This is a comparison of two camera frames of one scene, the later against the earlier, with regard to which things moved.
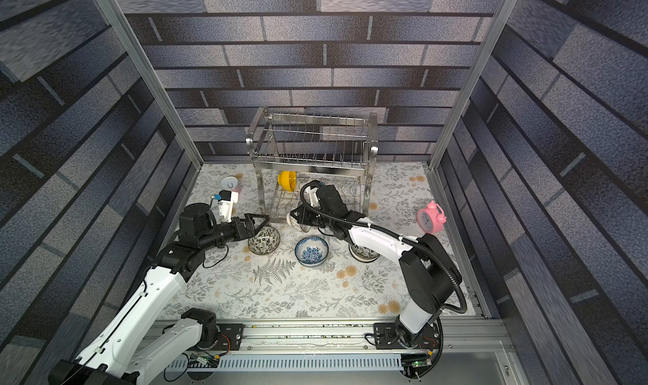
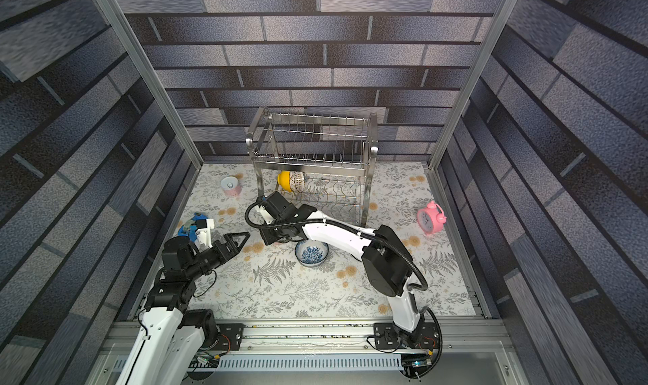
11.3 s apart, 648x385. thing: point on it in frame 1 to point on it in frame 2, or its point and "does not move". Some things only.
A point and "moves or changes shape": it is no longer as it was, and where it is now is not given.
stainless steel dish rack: x=289 y=151 does not move
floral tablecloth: x=291 y=270 does not move
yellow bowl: x=288 y=180 does not move
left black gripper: x=250 y=227 to x=231 y=246
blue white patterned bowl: x=311 y=252 does not move
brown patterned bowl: x=303 y=228 moves or changes shape
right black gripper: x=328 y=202 to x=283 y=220
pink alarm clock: x=431 y=219 does not move
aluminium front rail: x=463 y=338 does not move
